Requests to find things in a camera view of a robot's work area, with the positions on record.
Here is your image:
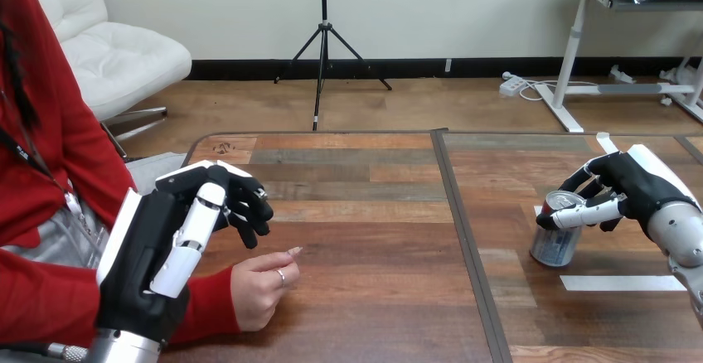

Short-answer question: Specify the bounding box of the person's hand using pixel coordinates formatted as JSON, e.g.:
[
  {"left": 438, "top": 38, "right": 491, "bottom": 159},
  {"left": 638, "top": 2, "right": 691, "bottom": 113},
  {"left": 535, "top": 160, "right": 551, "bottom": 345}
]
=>
[{"left": 230, "top": 246, "right": 304, "bottom": 333}]

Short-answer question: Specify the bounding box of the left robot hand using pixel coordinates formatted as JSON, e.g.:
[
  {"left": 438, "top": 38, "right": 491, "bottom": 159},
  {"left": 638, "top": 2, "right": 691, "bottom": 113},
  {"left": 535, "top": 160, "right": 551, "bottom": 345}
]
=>
[{"left": 95, "top": 160, "right": 274, "bottom": 345}]

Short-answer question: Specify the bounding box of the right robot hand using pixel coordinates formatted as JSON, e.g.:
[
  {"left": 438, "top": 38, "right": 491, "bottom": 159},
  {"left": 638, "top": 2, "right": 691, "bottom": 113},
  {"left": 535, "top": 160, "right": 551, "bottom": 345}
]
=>
[{"left": 536, "top": 143, "right": 702, "bottom": 241}]

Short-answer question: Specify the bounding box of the person's forearm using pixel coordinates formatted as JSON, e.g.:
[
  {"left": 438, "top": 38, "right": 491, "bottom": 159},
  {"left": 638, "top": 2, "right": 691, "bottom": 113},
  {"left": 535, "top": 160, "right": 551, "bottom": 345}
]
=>
[{"left": 0, "top": 246, "right": 243, "bottom": 349}]

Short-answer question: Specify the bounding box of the red and white drink can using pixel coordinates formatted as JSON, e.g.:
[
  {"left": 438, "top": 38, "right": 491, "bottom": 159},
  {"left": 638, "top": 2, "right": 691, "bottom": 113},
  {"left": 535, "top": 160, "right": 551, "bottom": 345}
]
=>
[{"left": 530, "top": 190, "right": 587, "bottom": 269}]

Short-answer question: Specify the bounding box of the person's body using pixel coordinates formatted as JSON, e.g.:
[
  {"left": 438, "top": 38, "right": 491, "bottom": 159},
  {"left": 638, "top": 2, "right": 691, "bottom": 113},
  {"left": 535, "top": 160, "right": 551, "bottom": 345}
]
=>
[{"left": 0, "top": 0, "right": 188, "bottom": 363}]

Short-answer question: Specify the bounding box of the white desk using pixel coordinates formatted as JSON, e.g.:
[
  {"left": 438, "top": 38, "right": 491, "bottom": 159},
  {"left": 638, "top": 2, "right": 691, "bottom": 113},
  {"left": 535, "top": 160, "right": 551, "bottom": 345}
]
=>
[{"left": 533, "top": 0, "right": 703, "bottom": 133}]

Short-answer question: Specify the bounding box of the white power strip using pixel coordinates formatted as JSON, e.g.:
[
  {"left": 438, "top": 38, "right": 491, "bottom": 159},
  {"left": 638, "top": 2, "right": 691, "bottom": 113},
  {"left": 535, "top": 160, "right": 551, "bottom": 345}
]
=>
[{"left": 498, "top": 74, "right": 528, "bottom": 98}]

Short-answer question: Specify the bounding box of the white cushioned chair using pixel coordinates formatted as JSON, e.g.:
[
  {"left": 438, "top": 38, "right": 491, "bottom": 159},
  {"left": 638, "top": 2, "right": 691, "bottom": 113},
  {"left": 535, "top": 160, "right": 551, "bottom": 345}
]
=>
[{"left": 19, "top": 0, "right": 193, "bottom": 158}]

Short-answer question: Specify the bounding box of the black tripod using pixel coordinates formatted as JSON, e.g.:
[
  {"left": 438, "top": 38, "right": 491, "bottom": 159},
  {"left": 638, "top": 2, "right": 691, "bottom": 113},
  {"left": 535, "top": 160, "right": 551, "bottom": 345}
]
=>
[{"left": 274, "top": 0, "right": 393, "bottom": 132}]

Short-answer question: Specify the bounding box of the tangle of cables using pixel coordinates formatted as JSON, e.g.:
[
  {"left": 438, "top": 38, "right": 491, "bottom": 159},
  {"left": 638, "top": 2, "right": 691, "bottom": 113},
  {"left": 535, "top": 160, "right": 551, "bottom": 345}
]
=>
[{"left": 501, "top": 70, "right": 601, "bottom": 103}]

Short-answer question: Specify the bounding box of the black cable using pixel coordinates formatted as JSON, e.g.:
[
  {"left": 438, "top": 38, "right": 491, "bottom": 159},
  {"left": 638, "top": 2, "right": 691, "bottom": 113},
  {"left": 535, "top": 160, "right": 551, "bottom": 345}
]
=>
[{"left": 0, "top": 341, "right": 53, "bottom": 358}]

